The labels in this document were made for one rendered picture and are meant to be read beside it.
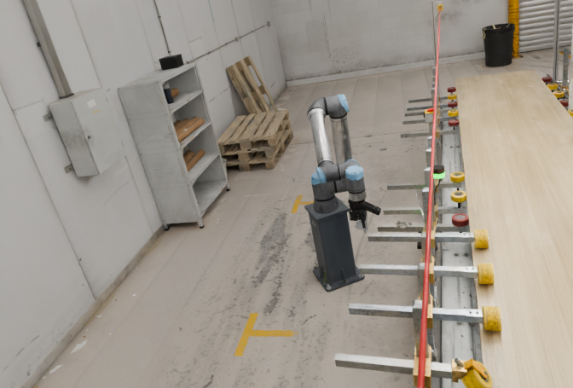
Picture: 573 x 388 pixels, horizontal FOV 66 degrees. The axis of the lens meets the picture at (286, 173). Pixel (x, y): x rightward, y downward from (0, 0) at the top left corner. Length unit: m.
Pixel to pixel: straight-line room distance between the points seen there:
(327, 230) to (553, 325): 1.77
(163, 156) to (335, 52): 6.45
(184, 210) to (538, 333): 3.62
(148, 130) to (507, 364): 3.65
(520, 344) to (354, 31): 8.90
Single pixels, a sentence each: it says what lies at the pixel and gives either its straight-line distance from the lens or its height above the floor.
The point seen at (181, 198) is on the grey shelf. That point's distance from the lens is 4.64.
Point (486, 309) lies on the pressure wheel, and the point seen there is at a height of 0.98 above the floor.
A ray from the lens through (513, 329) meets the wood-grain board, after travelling 1.78.
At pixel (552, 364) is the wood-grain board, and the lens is 1.69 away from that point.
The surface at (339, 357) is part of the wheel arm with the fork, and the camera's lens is 1.60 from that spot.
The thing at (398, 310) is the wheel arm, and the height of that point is 0.96.
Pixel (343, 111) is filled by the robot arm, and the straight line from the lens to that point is 2.82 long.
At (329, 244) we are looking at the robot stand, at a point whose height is 0.37.
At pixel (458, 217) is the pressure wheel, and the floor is 0.91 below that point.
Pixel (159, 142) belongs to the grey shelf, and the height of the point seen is 0.97.
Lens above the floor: 2.10
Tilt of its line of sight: 22 degrees down
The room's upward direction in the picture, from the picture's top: 12 degrees counter-clockwise
